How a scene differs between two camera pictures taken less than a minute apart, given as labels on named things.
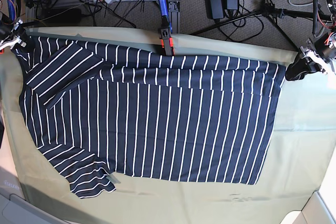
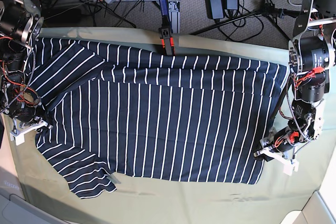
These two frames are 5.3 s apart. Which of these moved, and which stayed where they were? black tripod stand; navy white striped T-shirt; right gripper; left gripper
Moved: left gripper; right gripper
Stayed: black tripod stand; navy white striped T-shirt
